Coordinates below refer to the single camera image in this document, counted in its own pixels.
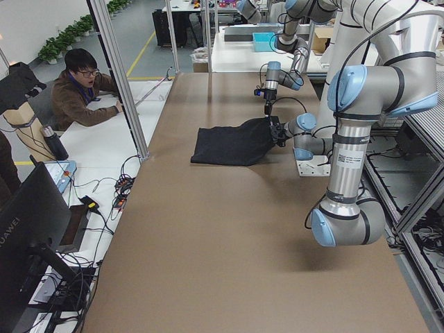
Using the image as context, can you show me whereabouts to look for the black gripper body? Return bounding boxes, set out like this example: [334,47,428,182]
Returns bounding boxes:
[264,89,277,116]
[270,122,288,146]

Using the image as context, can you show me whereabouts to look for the black t-shirt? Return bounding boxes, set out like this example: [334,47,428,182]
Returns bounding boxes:
[191,118,275,167]

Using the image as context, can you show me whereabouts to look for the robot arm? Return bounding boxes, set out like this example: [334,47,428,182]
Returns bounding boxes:
[309,51,438,247]
[262,1,337,116]

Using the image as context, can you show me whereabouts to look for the blue plastic bin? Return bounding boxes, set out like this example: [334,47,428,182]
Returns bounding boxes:
[252,32,278,53]

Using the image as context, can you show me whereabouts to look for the seated man brown jacket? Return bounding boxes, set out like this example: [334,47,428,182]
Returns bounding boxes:
[51,49,123,131]

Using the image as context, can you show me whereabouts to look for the black water bottle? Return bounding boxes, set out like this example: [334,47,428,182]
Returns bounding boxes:
[41,125,69,160]

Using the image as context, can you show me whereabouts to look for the teach pendant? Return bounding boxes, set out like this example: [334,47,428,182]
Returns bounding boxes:
[44,160,77,194]

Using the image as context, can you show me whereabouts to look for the black Huawei monitor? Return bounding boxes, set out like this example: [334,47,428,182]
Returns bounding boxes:
[1,162,89,311]

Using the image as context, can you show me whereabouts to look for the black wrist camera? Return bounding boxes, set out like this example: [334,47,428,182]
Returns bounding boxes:
[269,116,280,127]
[253,89,266,96]

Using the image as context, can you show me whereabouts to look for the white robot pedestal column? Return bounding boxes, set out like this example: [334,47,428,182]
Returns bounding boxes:
[293,0,396,178]

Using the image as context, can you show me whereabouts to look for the aluminium frame post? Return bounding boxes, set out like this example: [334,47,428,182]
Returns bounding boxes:
[86,0,149,161]

